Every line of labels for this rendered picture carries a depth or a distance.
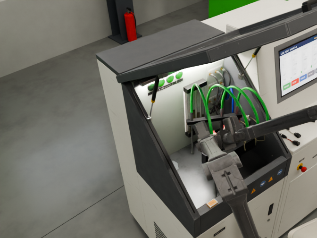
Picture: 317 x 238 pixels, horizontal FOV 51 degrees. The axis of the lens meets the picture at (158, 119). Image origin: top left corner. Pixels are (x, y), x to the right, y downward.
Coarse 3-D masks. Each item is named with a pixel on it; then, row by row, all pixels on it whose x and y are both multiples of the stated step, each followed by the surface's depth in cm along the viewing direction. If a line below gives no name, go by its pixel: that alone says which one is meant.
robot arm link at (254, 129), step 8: (296, 112) 131; (304, 112) 128; (312, 112) 123; (272, 120) 139; (280, 120) 137; (288, 120) 134; (296, 120) 131; (304, 120) 129; (312, 120) 126; (248, 128) 148; (256, 128) 145; (264, 128) 143; (272, 128) 140; (280, 128) 137; (248, 136) 148; (256, 136) 146
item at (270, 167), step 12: (264, 168) 180; (276, 168) 182; (252, 180) 174; (276, 180) 190; (204, 204) 165; (216, 204) 164; (228, 204) 171; (204, 216) 162; (216, 216) 169; (204, 228) 168
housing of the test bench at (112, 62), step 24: (264, 0) 234; (192, 24) 204; (216, 24) 208; (120, 48) 186; (144, 48) 183; (168, 48) 181; (120, 72) 165; (120, 96) 176; (120, 120) 193; (120, 144) 214; (144, 216) 237
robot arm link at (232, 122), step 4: (236, 116) 158; (224, 120) 158; (228, 120) 157; (232, 120) 156; (236, 120) 156; (224, 124) 159; (228, 124) 157; (232, 124) 156; (236, 124) 155; (228, 128) 157; (232, 128) 156; (236, 128) 154; (240, 128) 156; (236, 132) 154; (240, 132) 150; (236, 136) 152; (240, 136) 150; (244, 136) 149; (236, 140) 153
